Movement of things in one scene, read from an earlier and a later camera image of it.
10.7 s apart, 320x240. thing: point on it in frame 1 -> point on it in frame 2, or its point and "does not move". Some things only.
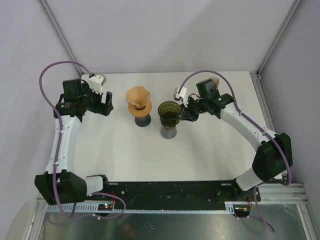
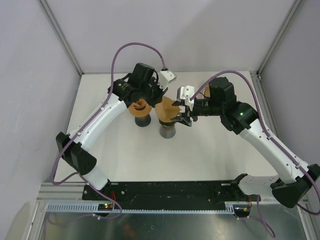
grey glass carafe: (169, 133) does not move
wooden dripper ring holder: (140, 111) does not move
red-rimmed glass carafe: (143, 121) does not move
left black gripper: (102, 108) -> (158, 98)
